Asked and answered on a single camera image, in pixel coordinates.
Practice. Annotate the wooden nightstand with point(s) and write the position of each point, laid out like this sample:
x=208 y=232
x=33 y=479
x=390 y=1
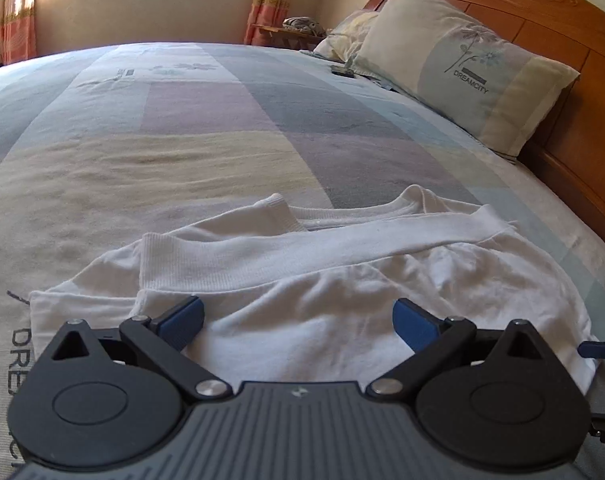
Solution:
x=272 y=37

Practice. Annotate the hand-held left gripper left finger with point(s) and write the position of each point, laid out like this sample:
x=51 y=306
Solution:
x=182 y=322

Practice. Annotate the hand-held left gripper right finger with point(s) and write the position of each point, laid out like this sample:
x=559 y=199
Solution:
x=415 y=324

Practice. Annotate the large flower print pillow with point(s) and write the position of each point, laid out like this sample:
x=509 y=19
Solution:
x=447 y=60

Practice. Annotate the small cream pillow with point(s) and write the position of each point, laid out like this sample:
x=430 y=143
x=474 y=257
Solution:
x=347 y=35

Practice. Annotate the white printed sweatshirt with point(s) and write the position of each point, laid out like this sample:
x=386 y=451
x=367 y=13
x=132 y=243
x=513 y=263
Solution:
x=332 y=280

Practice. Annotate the wooden bed headboard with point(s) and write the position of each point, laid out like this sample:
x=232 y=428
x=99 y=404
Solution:
x=572 y=85

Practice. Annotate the black phone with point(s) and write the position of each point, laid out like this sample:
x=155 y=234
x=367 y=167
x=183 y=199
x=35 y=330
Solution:
x=342 y=72

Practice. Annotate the small blue cloth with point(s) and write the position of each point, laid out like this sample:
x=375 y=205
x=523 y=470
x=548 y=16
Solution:
x=382 y=83

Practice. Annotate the grey cloth bundle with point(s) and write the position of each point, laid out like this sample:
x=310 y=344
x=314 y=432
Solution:
x=302 y=25

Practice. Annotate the orange striped curtain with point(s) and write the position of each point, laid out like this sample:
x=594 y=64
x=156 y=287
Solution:
x=272 y=5
x=17 y=15

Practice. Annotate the pastel patchwork bed sheet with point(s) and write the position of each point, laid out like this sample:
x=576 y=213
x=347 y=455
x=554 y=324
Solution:
x=182 y=135

